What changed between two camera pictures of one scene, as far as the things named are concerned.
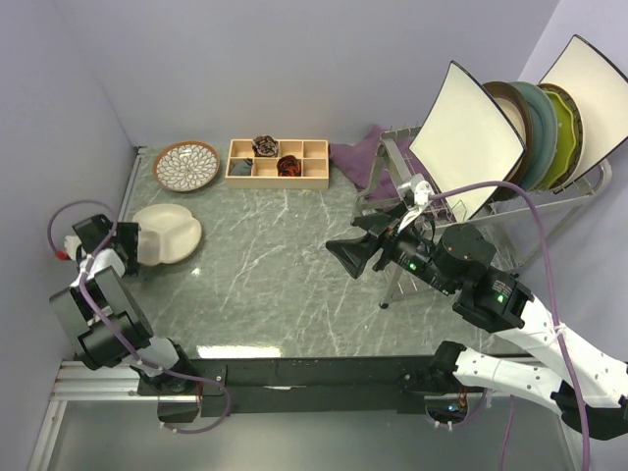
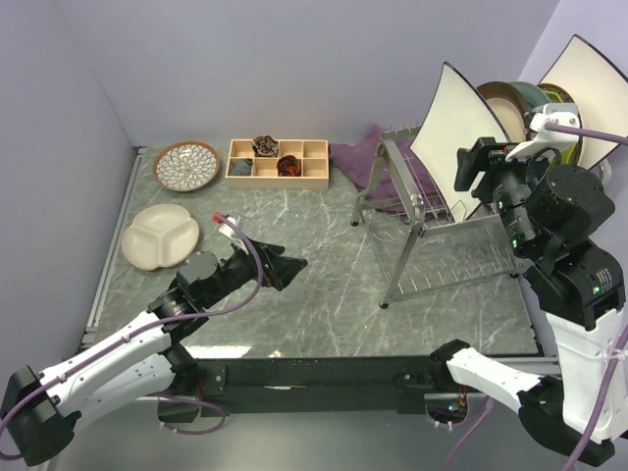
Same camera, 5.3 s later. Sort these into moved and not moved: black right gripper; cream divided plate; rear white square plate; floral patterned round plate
Moved: black right gripper
Not moved: floral patterned round plate; cream divided plate; rear white square plate
